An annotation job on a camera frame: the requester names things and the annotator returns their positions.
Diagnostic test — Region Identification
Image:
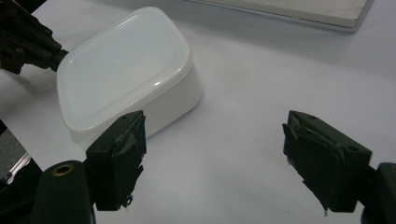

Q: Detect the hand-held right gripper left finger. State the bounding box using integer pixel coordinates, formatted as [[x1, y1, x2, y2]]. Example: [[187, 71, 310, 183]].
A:
[[85, 109, 148, 212]]

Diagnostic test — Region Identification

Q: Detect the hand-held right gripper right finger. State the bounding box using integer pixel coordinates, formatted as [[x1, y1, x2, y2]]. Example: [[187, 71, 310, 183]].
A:
[[281, 109, 374, 217]]

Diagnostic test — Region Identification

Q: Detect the white lidded plastic box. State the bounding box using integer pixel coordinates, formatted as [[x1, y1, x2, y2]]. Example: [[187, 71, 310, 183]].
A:
[[55, 6, 205, 147]]

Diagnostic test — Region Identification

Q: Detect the aluminium profile bar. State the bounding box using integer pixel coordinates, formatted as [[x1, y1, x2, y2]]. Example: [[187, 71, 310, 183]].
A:
[[186, 0, 375, 34]]

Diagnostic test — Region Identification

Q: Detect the metal table edge rail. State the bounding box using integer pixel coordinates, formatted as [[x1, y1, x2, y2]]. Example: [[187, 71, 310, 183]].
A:
[[4, 151, 33, 185]]

